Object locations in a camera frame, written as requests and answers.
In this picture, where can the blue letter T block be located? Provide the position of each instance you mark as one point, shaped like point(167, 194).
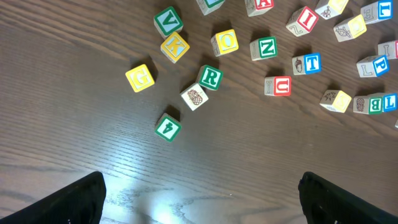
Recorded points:
point(307, 64)

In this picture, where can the green letter R block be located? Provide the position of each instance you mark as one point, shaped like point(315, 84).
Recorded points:
point(209, 77)

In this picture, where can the blue letter P block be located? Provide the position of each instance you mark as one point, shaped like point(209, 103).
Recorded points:
point(373, 66)

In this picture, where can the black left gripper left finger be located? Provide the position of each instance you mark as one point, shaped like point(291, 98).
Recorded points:
point(78, 203)

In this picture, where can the green number 7 block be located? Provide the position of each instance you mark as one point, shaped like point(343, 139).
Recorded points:
point(208, 6)

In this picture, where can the yellow letter S block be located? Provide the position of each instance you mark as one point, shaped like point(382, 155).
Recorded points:
point(335, 100)

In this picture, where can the red letter A block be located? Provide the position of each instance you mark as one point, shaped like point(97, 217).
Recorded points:
point(258, 7)

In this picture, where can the pineapple B wooden block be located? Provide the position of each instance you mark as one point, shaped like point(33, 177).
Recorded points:
point(194, 96)

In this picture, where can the yellow block back row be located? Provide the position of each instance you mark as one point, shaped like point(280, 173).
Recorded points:
point(328, 9)

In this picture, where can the green letter V block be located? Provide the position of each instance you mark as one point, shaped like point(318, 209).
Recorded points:
point(167, 22)

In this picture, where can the green letter B block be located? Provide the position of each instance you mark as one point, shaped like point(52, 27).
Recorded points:
point(367, 104)

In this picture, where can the yellow letter O block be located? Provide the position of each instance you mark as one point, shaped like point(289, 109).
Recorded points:
point(224, 42)

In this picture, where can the green letter N block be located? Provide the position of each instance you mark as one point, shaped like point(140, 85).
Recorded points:
point(263, 48)

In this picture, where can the red letter I block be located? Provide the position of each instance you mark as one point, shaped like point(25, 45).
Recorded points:
point(302, 21)

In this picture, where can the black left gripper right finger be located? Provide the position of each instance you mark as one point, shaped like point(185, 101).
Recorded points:
point(325, 202)

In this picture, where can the red letter E block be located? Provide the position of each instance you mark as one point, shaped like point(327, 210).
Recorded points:
point(389, 49)

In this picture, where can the yellow block with animal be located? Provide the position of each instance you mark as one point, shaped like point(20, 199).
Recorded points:
point(350, 28)

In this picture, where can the yellow letter G block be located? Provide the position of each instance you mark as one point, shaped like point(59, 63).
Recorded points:
point(140, 78)

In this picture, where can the yellow letter K block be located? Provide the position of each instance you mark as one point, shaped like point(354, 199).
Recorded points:
point(174, 47)

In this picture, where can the red letter U block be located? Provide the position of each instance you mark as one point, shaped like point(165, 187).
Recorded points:
point(278, 86)

